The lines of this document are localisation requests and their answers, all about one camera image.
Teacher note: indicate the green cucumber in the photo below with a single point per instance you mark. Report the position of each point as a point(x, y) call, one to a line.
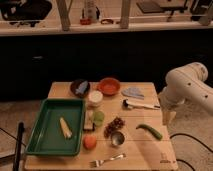
point(152, 130)

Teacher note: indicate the dark grape bunch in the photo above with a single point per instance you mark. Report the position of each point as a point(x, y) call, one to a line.
point(113, 126)

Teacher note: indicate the orange round fruit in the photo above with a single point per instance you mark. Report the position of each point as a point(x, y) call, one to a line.
point(89, 142)

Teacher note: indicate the green plastic tray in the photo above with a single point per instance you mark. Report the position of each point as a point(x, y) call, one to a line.
point(47, 138)

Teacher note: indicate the white round container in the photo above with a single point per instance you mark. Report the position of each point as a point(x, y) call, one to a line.
point(95, 98)

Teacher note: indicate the light blue towel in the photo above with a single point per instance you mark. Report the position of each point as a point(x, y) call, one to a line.
point(133, 92)

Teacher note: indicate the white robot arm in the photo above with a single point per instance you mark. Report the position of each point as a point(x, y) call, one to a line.
point(185, 83)

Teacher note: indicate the black office chair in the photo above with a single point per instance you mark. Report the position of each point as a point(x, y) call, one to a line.
point(30, 12)

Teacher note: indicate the yellow corn cob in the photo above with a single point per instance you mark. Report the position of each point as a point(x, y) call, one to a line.
point(65, 129)

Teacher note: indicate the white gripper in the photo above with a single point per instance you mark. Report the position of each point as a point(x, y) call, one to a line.
point(168, 115)

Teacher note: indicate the small metal cup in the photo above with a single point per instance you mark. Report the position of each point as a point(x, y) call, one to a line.
point(117, 138)

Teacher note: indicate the orange bowl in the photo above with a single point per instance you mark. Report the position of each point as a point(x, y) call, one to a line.
point(109, 86)

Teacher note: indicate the black pole stand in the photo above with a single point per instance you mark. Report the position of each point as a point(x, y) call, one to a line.
point(17, 155)

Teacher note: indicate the blue cloth in bowl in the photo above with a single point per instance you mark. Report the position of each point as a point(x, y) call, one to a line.
point(82, 87)

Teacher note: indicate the silver fork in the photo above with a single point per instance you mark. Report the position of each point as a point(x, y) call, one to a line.
point(98, 163)

